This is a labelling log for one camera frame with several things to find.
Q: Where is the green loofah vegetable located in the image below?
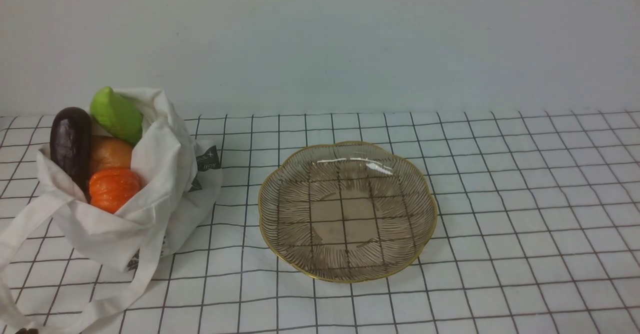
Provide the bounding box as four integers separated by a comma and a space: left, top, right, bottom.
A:
89, 86, 144, 147

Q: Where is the white cloth tote bag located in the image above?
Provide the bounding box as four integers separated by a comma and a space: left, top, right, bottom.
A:
1, 88, 222, 334

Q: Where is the glass plate with gold rim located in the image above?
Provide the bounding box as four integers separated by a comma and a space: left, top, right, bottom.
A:
257, 141, 439, 284

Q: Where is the brown yellow onion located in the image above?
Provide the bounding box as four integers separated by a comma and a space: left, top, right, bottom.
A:
89, 135, 134, 176

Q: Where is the white grid tablecloth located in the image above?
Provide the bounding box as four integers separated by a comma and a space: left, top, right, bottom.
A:
0, 109, 640, 334

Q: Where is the dark purple eggplant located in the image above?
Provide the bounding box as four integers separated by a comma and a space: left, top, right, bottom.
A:
49, 107, 92, 194

